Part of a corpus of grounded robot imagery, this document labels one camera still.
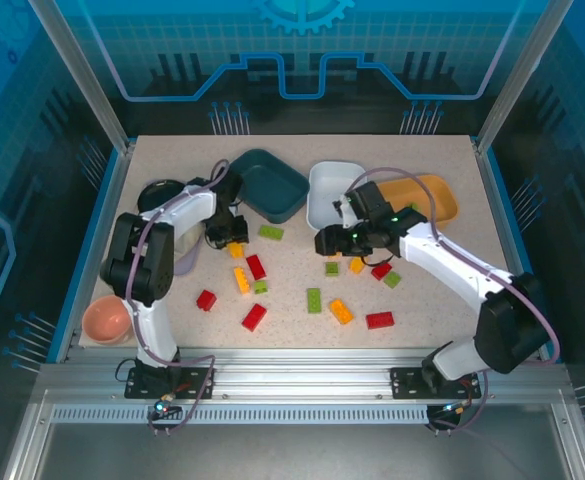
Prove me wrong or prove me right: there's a dark teal plastic container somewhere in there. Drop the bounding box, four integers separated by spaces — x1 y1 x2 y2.
229 148 311 225

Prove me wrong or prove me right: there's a lavender plastic tray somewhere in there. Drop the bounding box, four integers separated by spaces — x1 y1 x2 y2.
171 219 207 278

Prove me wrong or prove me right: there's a white plastic container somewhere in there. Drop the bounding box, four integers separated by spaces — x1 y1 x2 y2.
305 159 369 231

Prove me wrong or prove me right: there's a black round bowl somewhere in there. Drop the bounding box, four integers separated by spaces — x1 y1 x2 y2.
137 178 189 214

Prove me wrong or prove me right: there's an orange plastic container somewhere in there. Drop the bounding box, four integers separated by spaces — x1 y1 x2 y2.
374 173 460 231

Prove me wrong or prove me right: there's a pink round bowl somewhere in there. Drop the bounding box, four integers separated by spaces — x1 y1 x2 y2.
81 294 134 346

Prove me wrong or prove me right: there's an aluminium side rail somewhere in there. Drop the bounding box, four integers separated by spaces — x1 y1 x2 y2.
54 142 136 364
473 142 566 364

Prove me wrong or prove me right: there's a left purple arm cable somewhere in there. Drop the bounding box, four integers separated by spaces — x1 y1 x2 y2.
119 158 231 437

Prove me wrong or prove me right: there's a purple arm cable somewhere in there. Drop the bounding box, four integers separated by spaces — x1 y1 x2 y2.
346 167 562 435
119 158 231 437

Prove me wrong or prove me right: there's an aluminium front rail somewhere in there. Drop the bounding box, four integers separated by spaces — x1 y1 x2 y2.
36 347 576 401

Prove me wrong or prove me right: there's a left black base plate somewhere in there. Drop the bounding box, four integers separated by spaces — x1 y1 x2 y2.
124 366 217 400

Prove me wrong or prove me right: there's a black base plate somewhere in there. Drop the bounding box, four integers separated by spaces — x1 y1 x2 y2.
389 366 482 400
124 366 217 400

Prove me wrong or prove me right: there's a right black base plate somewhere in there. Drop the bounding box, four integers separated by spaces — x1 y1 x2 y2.
389 366 482 400

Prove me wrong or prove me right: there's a slotted grey cable duct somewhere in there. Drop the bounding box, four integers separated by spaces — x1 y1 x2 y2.
50 405 432 425

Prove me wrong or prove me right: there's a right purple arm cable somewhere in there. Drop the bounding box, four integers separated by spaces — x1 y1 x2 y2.
346 167 562 435

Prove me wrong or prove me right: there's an aluminium frame post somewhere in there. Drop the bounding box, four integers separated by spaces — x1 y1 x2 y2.
27 0 136 154
474 0 571 154

